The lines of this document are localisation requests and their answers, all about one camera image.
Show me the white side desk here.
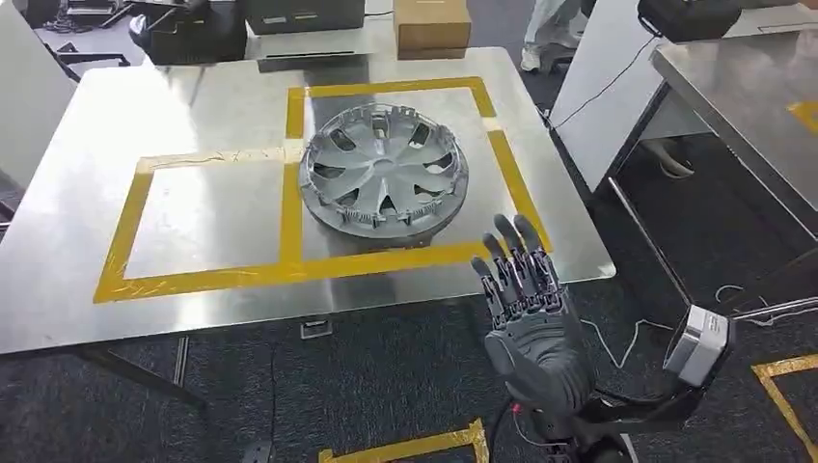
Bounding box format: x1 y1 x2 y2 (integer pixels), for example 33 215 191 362
548 0 711 194

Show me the standing person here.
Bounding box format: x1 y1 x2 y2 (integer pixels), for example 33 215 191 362
519 0 584 73

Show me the yellow tape frame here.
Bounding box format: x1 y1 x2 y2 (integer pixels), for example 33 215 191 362
93 75 555 306

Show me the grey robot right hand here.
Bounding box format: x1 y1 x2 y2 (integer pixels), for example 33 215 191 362
471 213 597 421

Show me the steel bench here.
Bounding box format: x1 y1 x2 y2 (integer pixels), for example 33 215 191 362
0 45 618 412

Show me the black equipment case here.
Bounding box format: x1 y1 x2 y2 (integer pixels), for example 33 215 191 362
238 0 368 37
126 0 249 67

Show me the black power cable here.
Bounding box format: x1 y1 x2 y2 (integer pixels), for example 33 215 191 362
546 33 661 131

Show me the white board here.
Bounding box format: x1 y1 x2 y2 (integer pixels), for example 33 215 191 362
0 0 78 190

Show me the white floor cable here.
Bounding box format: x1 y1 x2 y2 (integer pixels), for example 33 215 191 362
580 284 818 372

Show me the steel side table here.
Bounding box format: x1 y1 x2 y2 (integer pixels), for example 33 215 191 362
649 28 818 232

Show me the yellow tape patch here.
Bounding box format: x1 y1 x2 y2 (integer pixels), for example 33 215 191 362
786 98 818 136

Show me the silver plastic wheel hubcap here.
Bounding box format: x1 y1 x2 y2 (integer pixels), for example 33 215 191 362
298 102 471 241

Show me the yellow floor tape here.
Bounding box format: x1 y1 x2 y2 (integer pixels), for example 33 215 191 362
317 418 491 463
751 353 818 459

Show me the person's foot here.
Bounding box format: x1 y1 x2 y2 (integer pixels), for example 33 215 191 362
641 136 695 180

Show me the flat brown cardboard box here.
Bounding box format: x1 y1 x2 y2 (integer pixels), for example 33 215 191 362
396 46 469 63

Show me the black bag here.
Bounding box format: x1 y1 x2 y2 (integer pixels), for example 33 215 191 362
637 0 744 44

